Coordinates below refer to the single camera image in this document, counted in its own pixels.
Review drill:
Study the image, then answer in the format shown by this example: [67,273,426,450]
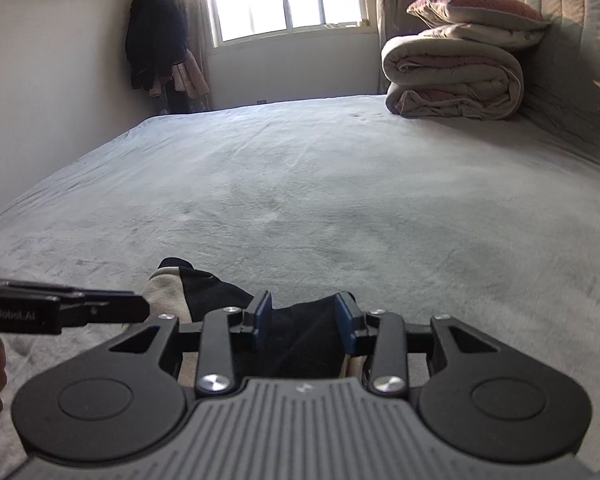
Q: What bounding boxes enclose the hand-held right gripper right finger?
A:
[335,291,524,397]

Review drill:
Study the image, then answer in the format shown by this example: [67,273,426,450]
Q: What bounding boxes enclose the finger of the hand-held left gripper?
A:
[0,280,138,297]
[60,293,150,329]

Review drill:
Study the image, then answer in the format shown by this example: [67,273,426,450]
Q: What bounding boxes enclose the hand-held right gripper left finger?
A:
[107,290,274,397]

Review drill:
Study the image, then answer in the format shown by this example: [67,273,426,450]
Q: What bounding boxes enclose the beige and black bear shirt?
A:
[142,257,376,391]

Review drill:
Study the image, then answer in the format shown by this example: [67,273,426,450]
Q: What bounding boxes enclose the dark clothes hanging on rack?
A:
[147,52,211,102]

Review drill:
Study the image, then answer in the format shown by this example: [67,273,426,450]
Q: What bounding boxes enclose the bed with grey sheet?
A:
[0,94,600,480]

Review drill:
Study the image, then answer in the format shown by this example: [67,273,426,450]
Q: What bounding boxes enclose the folded beige pink quilt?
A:
[381,24,525,122]

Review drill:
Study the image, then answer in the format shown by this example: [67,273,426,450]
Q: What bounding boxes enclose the beige pink pillow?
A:
[406,0,552,34]

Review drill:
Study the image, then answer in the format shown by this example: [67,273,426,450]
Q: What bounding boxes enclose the quilted grey headboard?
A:
[500,0,600,171]

